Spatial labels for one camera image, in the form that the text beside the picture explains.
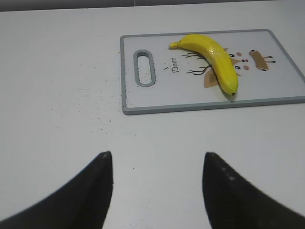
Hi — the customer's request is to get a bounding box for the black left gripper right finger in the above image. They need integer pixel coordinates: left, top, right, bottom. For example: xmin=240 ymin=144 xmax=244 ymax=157
xmin=202 ymin=152 xmax=305 ymax=229

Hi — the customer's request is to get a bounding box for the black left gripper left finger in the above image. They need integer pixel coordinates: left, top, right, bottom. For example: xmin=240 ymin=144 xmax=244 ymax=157
xmin=0 ymin=151 xmax=113 ymax=229

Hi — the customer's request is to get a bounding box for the yellow plastic banana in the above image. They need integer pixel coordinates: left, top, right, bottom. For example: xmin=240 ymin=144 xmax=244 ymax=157
xmin=169 ymin=34 xmax=239 ymax=95

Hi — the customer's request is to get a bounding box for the white grey deer cutting board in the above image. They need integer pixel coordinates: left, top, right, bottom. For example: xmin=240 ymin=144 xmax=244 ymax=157
xmin=120 ymin=29 xmax=305 ymax=115

